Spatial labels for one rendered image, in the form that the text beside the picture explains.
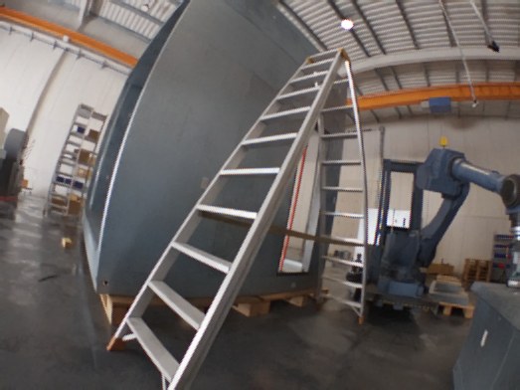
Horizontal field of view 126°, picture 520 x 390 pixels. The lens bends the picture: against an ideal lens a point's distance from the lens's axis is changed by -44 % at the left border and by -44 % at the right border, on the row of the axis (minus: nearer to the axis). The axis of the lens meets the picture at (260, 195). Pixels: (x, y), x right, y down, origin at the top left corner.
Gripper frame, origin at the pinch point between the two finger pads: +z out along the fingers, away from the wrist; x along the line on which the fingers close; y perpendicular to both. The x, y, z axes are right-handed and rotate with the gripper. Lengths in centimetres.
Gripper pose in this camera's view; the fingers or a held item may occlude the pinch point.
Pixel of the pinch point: (516, 267)
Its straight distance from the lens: 140.7
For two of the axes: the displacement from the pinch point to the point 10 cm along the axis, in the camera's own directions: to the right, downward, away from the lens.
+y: -6.4, -0.2, 7.7
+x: -7.5, -2.4, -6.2
